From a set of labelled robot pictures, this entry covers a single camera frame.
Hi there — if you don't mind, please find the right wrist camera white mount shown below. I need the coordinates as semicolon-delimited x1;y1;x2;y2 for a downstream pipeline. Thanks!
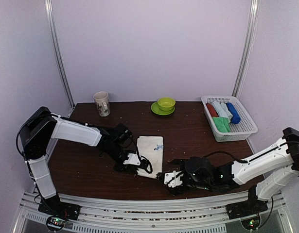
156;170;184;188

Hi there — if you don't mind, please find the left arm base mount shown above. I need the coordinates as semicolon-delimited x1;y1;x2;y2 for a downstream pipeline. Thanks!
38;202;81;220

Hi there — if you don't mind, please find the right aluminium frame post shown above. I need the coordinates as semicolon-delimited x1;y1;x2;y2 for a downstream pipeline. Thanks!
232;0;260;98

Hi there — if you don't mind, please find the aluminium front rail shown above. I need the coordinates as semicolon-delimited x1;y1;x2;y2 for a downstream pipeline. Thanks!
11;192;293;233

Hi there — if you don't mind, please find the aluminium frame post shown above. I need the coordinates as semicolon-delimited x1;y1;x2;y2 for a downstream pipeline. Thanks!
232;0;260;98
44;0;75;109

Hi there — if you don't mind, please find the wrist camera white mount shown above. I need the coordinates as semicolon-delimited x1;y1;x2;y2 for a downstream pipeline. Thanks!
156;170;184;188
123;153;153;174

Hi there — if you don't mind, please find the rolled dark blue towel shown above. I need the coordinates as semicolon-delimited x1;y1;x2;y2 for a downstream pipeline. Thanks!
226;102;241;124

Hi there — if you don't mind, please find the green cup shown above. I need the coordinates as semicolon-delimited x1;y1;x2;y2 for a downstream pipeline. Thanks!
157;97;176;111

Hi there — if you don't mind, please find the rolled light blue towel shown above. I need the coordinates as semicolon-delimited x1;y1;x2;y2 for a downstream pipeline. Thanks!
212;101;232;121

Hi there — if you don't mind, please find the white cream towel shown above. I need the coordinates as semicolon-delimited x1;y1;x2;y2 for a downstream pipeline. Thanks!
137;136;164;179

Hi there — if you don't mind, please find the green microfiber towel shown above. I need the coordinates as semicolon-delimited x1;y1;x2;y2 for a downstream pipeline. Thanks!
212;117;231;133

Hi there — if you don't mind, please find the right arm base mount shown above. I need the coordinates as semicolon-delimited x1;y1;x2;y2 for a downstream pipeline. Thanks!
226;201;268;219

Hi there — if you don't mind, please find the white plastic basket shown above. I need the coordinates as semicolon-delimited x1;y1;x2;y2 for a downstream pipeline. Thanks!
201;96;258;142

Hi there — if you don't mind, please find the green saucer plate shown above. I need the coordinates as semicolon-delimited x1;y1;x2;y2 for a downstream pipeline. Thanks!
151;102;175;116

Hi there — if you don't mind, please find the patterned ceramic mug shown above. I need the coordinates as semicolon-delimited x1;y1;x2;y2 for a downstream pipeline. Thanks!
93;91;110;117

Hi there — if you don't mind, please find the rolled red towel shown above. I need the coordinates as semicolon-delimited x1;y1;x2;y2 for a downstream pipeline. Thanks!
206;103;219;117

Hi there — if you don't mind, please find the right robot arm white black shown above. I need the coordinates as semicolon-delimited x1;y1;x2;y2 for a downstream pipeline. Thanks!
158;127;299;215

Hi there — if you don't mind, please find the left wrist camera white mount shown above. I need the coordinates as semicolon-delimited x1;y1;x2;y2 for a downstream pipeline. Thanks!
123;153;153;174

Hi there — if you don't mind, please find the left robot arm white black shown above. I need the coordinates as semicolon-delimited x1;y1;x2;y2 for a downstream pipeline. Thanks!
16;106;147;216

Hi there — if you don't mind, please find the left aluminium frame post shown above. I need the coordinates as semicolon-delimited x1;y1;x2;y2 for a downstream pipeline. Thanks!
44;0;75;109

